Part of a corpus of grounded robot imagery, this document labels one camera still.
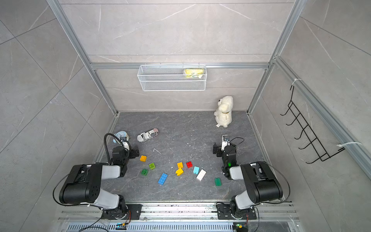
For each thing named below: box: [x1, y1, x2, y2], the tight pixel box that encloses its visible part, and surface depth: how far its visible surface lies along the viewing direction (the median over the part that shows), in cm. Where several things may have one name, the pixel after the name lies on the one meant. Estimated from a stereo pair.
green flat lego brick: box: [214, 177, 223, 187], surface depth 85 cm
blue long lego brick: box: [157, 172, 169, 186], surface depth 85 cm
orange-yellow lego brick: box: [139, 155, 148, 162], surface depth 94 cm
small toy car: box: [137, 128, 159, 143], surface depth 103 cm
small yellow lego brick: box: [176, 161, 184, 169], surface depth 92 cm
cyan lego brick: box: [192, 165, 200, 175], surface depth 89 cm
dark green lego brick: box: [141, 169, 149, 176], surface depth 88 cm
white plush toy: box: [214, 95, 234, 129], surface depth 106 cm
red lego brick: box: [185, 160, 193, 169], surface depth 90 cm
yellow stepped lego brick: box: [175, 167, 185, 177], surface depth 89 cm
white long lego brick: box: [196, 169, 207, 181], surface depth 87 cm
